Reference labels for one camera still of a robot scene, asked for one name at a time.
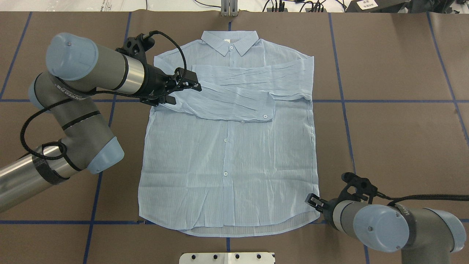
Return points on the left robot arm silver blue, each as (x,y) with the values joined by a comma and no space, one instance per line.
(77,69)

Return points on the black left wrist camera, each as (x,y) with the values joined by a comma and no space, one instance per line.
(136,47)

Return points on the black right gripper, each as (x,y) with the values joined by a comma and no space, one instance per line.
(328,206)

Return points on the black laptop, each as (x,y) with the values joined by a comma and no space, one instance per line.
(395,6)

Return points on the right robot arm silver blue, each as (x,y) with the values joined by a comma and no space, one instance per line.
(423,236)

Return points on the light blue button shirt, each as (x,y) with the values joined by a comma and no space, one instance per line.
(237,158)

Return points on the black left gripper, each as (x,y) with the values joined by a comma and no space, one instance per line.
(153,83)

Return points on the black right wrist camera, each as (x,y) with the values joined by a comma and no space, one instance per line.
(358,189)

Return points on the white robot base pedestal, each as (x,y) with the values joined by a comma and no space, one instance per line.
(228,258)

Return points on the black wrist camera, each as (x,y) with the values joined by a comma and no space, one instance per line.
(136,47)
(358,189)

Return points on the aluminium frame post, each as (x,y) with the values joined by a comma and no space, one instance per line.
(229,8)

